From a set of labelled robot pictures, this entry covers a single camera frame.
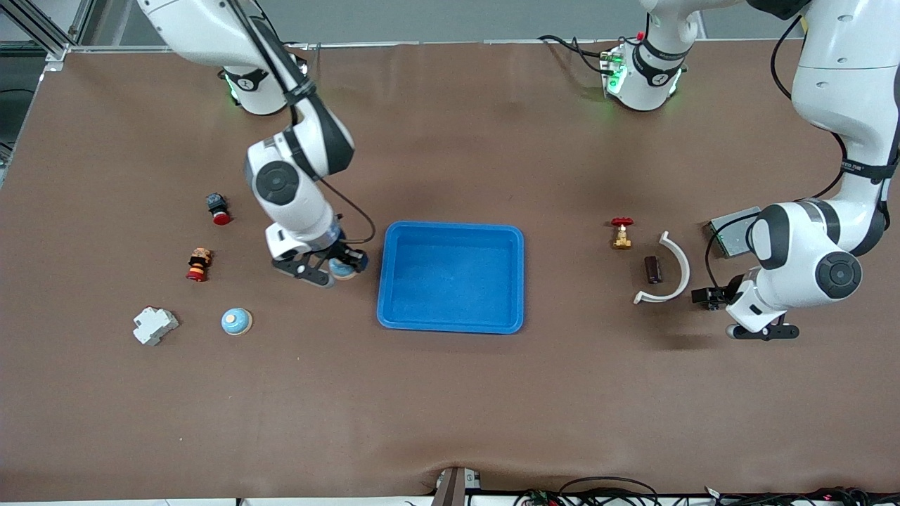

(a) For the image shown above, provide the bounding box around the white circuit breaker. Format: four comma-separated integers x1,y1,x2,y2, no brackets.
132,306,180,347

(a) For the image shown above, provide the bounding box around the red yellow push button switch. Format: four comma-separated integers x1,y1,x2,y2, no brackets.
186,247,213,283

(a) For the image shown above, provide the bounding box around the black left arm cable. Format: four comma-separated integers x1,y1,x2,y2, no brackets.
705,14,848,290

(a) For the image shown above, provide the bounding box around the aluminium frame post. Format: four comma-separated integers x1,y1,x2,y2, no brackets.
0,0,98,71

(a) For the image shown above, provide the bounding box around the red emergency stop button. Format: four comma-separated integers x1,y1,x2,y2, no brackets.
205,193,233,226

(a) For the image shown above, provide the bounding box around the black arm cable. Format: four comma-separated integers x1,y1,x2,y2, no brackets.
705,14,848,290
225,0,377,247

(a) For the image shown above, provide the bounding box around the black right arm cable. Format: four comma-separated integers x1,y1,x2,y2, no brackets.
225,0,377,247

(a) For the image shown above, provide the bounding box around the black table edge cable bundle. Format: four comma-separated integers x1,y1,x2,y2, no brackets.
513,476,900,506

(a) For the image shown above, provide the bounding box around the metal table edge bracket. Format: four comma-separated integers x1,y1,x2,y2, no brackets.
430,466,484,506

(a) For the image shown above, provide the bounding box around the blue plastic tray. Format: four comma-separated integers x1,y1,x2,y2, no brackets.
376,221,526,335

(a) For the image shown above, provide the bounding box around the aluminium table edge rail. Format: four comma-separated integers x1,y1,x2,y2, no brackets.
67,39,795,53

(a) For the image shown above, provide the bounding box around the grey metal power supply box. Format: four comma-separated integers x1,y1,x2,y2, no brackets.
705,206,764,259

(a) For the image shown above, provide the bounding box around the white curved plastic strip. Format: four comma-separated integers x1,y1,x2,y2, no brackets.
633,231,691,305

